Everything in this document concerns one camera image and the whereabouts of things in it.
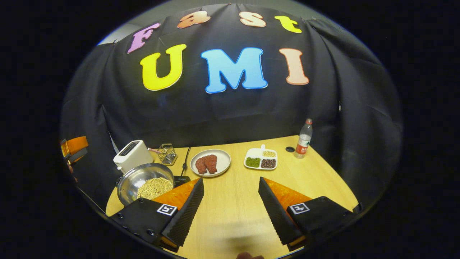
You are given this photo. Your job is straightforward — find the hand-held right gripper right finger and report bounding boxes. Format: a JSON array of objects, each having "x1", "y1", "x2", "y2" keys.
[{"x1": 258, "y1": 176, "x2": 360, "y2": 252}]

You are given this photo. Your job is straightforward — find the pile of soybeans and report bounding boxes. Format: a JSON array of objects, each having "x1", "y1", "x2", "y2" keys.
[{"x1": 137, "y1": 177, "x2": 174, "y2": 200}]

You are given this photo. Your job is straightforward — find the white toaster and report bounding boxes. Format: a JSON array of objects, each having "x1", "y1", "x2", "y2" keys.
[{"x1": 113, "y1": 140, "x2": 154, "y2": 174}]

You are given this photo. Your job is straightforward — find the white round plate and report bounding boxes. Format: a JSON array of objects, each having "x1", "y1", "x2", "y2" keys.
[{"x1": 190, "y1": 149, "x2": 231, "y2": 178}]

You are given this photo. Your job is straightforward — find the small wire mesh basket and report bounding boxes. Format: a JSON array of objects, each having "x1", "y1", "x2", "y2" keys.
[{"x1": 157, "y1": 143, "x2": 178, "y2": 166}]

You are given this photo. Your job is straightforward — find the steel pot with black handles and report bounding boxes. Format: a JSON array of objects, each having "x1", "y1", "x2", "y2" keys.
[{"x1": 116, "y1": 163, "x2": 175, "y2": 206}]

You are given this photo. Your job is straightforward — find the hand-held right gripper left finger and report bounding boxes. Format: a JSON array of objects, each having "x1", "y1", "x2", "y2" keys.
[{"x1": 110, "y1": 177, "x2": 204, "y2": 252}]

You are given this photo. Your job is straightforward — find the red meat slices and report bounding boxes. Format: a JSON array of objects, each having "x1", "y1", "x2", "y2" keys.
[{"x1": 195, "y1": 154, "x2": 218, "y2": 175}]

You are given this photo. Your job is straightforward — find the white divided dish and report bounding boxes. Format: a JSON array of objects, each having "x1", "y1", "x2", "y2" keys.
[{"x1": 244, "y1": 144, "x2": 278, "y2": 171}]

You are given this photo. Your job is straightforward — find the clear plastic water bottle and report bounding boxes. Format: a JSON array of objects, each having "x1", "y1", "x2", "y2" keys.
[{"x1": 294, "y1": 118, "x2": 313, "y2": 159}]

